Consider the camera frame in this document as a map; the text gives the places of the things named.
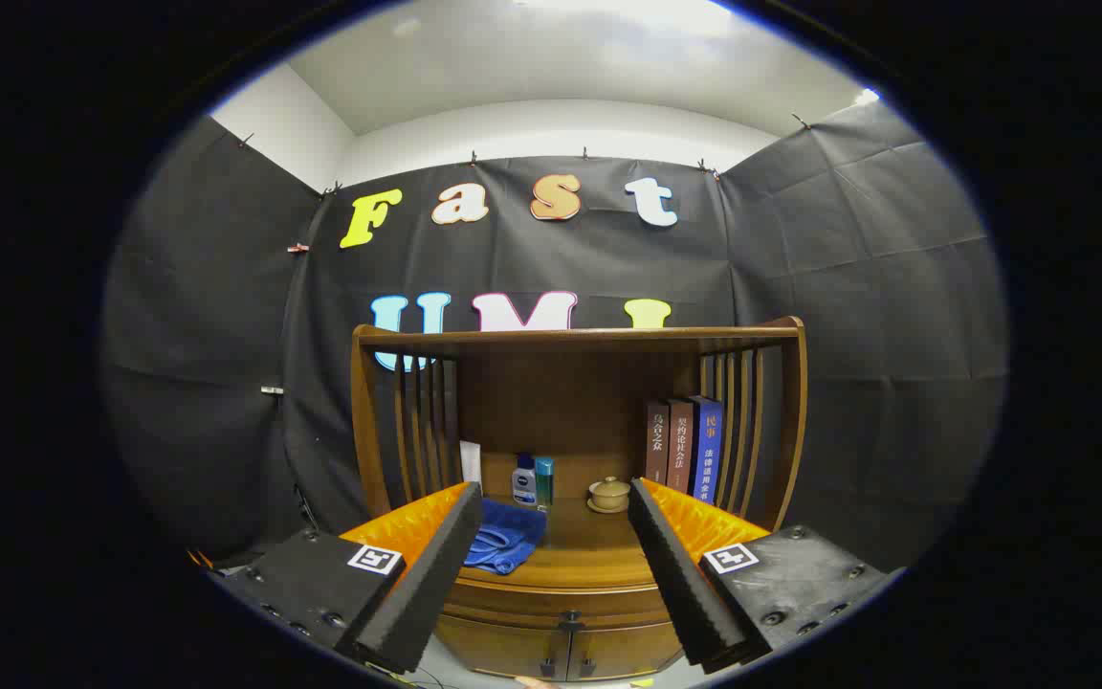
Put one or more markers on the folded blue towel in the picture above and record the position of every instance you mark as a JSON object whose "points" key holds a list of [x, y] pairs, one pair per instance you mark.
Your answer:
{"points": [[508, 536]]}

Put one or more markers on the white tube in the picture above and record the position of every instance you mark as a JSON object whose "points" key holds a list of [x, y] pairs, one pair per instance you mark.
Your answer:
{"points": [[471, 464]]}

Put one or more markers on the reddish brown book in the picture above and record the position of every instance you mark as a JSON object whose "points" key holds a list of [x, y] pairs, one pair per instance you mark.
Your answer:
{"points": [[680, 445]]}

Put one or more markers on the beige lidded teacup with saucer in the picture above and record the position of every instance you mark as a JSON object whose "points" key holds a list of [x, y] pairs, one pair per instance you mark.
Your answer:
{"points": [[608, 495]]}

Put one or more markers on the white bottle with blue cap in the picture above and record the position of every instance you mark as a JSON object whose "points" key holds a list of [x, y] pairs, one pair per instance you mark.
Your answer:
{"points": [[523, 483]]}

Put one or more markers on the blue book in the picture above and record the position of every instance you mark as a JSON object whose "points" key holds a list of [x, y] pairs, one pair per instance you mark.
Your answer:
{"points": [[707, 450]]}

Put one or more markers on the dark brown book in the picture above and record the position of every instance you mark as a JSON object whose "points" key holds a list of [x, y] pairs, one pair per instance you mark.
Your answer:
{"points": [[657, 445]]}

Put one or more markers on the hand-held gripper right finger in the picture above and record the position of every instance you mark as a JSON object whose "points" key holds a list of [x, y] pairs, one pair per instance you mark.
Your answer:
{"points": [[685, 584]]}

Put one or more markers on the wooden countertop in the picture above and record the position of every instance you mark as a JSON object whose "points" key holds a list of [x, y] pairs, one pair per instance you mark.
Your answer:
{"points": [[589, 545]]}

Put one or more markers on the teal clear bottle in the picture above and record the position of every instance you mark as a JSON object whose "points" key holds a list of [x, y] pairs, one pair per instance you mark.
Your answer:
{"points": [[544, 483]]}

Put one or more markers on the wooden cabinet with slatted shelf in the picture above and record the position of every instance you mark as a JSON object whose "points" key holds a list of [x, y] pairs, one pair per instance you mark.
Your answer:
{"points": [[561, 402]]}

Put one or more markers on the black drawer knob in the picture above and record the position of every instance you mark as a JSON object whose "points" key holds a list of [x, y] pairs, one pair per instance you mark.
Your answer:
{"points": [[568, 620]]}

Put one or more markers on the wooden cabinet door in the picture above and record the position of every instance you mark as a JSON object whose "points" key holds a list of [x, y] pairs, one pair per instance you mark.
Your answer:
{"points": [[494, 648], [628, 653]]}

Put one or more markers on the wooden drawer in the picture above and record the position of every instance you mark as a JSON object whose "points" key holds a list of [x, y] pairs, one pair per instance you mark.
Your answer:
{"points": [[513, 603]]}

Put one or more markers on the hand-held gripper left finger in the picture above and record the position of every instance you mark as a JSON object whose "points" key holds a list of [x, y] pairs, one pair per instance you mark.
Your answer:
{"points": [[436, 574]]}

